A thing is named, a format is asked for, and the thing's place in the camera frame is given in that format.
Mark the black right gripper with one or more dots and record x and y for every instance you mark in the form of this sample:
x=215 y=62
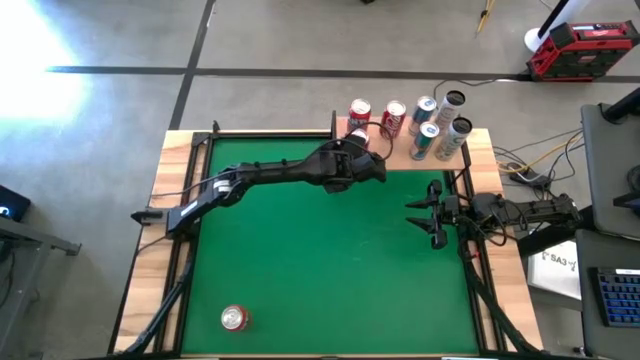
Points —
x=450 y=212

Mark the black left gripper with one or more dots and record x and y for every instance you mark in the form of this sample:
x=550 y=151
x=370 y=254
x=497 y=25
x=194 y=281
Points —
x=350 y=167

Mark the red Coca-Cola can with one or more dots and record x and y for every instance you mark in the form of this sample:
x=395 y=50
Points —
x=358 y=135
x=393 y=120

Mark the red Fanta strawberry can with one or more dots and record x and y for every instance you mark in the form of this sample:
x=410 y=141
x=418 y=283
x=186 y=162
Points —
x=359 y=112

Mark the blue silver Red Bull can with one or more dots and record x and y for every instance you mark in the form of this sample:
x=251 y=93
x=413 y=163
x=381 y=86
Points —
x=424 y=142
x=424 y=111

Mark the tall white Celsius can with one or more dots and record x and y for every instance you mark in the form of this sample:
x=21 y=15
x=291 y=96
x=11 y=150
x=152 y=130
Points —
x=449 y=110
x=454 y=140

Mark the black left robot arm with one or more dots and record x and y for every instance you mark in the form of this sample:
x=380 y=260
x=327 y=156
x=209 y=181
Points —
x=270 y=171

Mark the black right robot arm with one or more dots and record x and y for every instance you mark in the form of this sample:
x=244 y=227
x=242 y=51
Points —
x=530 y=212

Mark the black power strip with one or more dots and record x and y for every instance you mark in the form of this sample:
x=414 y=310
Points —
x=529 y=177

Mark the green table mat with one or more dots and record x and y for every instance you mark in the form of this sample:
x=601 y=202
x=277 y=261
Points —
x=325 y=260

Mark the white paper sign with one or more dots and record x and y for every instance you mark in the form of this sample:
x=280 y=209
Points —
x=555 y=270

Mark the grey desk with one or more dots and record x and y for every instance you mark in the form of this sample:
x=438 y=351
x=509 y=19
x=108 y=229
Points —
x=587 y=320
x=610 y=165

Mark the white black tower fan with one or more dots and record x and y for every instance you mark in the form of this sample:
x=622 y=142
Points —
x=534 y=40

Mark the red soda can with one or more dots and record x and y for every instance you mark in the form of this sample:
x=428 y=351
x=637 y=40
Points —
x=234 y=318

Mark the black backlit keyboard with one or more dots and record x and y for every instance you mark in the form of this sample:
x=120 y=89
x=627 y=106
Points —
x=620 y=300

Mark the grey metal stand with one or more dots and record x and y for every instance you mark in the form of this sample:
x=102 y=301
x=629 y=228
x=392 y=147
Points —
x=30 y=240

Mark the black computer with blue light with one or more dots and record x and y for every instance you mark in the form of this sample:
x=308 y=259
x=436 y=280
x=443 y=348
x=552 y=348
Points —
x=12 y=202

